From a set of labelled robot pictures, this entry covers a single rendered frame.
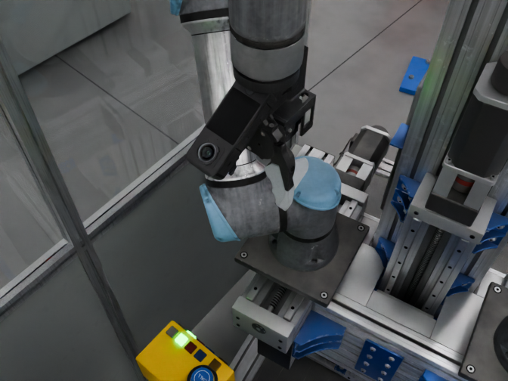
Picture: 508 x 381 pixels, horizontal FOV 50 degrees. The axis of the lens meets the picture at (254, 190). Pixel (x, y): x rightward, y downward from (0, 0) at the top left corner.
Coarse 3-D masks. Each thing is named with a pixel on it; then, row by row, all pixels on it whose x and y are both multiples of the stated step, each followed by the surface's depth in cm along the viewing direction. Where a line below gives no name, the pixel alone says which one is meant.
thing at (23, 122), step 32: (0, 64) 85; (0, 96) 87; (32, 128) 95; (32, 160) 99; (64, 192) 111; (64, 224) 116; (96, 224) 126; (64, 256) 122; (96, 256) 132; (32, 288) 119; (96, 288) 139; (0, 320) 115; (128, 352) 174
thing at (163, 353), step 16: (160, 336) 102; (176, 336) 102; (192, 336) 102; (144, 352) 100; (160, 352) 100; (176, 352) 100; (208, 352) 100; (144, 368) 99; (160, 368) 98; (176, 368) 98; (192, 368) 98; (208, 368) 98; (224, 368) 98
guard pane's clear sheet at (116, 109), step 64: (0, 0) 80; (64, 0) 89; (128, 0) 100; (64, 64) 96; (128, 64) 109; (192, 64) 126; (0, 128) 92; (64, 128) 104; (128, 128) 119; (192, 128) 139; (0, 192) 99; (128, 192) 131; (0, 256) 108
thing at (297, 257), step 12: (336, 228) 118; (276, 240) 117; (288, 240) 110; (300, 240) 108; (312, 240) 108; (324, 240) 110; (336, 240) 115; (276, 252) 115; (288, 252) 112; (300, 252) 111; (312, 252) 112; (324, 252) 112; (288, 264) 114; (300, 264) 112; (312, 264) 112; (324, 264) 114
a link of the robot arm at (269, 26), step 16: (240, 0) 48; (256, 0) 47; (272, 0) 47; (288, 0) 47; (304, 0) 49; (240, 16) 49; (256, 16) 48; (272, 16) 48; (288, 16) 49; (304, 16) 51; (240, 32) 51; (256, 32) 50; (272, 32) 50; (288, 32) 50
